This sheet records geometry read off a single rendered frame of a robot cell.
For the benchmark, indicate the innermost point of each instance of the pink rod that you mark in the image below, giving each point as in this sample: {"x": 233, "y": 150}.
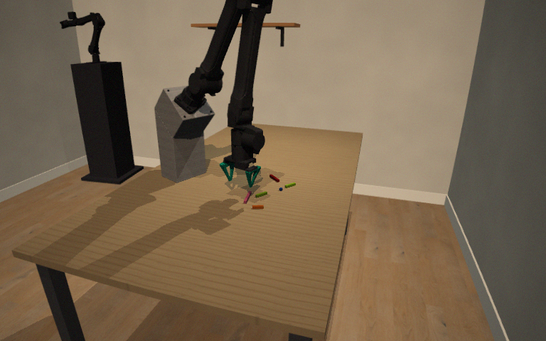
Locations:
{"x": 247, "y": 197}

